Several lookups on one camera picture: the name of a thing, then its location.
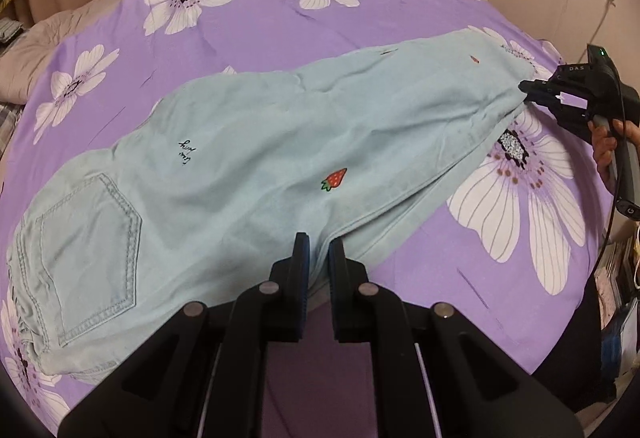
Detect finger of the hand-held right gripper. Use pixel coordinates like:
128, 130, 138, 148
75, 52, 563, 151
518, 79, 563, 95
524, 90, 591, 120

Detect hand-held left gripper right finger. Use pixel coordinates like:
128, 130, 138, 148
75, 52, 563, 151
327, 235, 584, 438

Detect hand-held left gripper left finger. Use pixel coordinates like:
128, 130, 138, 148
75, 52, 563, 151
57, 232, 311, 438

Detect light blue pants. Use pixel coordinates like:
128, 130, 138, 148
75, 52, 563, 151
7, 27, 541, 376

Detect person's right hand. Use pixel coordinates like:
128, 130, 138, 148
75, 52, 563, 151
590, 118, 640, 194

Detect purple floral bedsheet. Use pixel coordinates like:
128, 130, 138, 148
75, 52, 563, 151
0, 0, 596, 438

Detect pile of books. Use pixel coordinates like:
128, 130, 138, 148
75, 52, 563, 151
597, 218, 640, 399

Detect person's black clothing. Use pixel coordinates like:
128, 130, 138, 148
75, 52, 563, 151
537, 263, 618, 421

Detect plaid pillow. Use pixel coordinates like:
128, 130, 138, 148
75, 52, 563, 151
0, 100, 25, 146

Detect striped pillow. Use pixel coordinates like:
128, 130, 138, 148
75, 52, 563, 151
0, 17, 25, 45

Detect white cable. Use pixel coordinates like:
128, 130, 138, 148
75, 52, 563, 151
569, 0, 616, 56

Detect black cable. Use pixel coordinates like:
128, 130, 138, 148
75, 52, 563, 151
592, 80, 632, 304

